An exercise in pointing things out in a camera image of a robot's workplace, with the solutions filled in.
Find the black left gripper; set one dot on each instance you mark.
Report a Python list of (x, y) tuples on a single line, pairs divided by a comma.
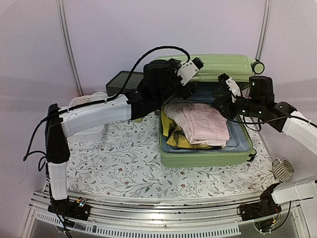
[(188, 90)]

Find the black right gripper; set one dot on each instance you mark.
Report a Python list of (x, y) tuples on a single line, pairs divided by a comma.
[(225, 101)]

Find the green hard-shell suitcase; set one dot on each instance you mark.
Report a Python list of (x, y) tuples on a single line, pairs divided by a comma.
[(239, 148)]

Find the drawer cabinet with dark top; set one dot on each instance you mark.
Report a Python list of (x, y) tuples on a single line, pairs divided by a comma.
[(114, 85)]

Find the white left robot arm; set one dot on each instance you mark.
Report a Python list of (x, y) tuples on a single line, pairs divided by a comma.
[(82, 122)]

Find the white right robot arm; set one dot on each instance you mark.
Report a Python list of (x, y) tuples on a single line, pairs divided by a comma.
[(304, 131)]

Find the pink folded towel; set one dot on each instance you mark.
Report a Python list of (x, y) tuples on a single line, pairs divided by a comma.
[(201, 123)]

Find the yellow plaid garment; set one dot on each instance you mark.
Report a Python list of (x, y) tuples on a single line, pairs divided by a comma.
[(176, 137)]

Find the floral white tablecloth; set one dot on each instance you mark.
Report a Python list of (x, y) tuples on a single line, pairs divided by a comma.
[(127, 163)]

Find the aluminium front rail frame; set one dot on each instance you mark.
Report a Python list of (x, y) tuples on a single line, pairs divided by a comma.
[(114, 217)]

